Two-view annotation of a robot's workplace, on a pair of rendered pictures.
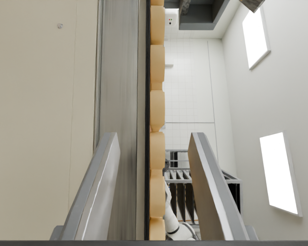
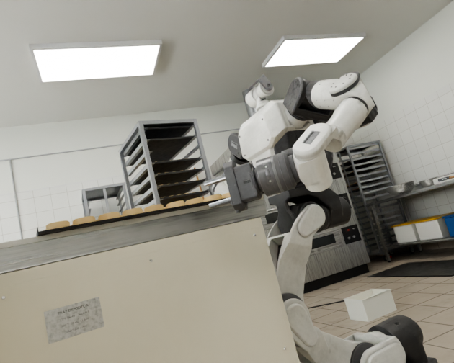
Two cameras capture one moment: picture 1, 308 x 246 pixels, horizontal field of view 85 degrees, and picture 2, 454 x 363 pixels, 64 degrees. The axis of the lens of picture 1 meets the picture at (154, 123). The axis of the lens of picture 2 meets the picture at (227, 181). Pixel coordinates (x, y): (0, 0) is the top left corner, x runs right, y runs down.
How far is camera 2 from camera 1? 80 cm
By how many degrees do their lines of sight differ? 37
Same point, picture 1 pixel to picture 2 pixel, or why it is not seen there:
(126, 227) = (228, 209)
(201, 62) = not seen: outside the picture
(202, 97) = not seen: outside the picture
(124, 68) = (162, 225)
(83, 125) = (194, 236)
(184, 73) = not seen: outside the picture
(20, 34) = (160, 279)
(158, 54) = (156, 207)
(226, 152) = (71, 134)
